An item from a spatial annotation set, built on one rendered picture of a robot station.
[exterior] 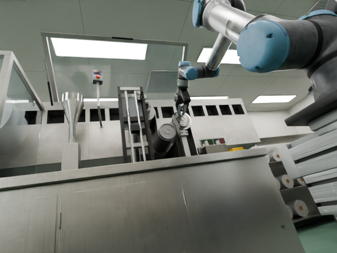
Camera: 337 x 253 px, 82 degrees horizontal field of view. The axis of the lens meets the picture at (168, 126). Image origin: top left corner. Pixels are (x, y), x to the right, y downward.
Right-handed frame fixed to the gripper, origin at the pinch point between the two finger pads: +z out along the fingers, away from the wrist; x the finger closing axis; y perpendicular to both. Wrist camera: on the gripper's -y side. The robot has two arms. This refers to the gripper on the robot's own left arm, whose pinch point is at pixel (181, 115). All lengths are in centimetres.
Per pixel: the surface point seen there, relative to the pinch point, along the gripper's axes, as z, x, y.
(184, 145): 13.9, 3.4, -17.6
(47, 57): -31, 87, 51
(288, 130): 149, -421, 243
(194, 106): 9, -33, 48
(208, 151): 17.8, -12.4, -21.0
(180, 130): 7.3, 2.9, -8.2
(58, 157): 33, 83, 17
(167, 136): 11.7, 11.4, -7.6
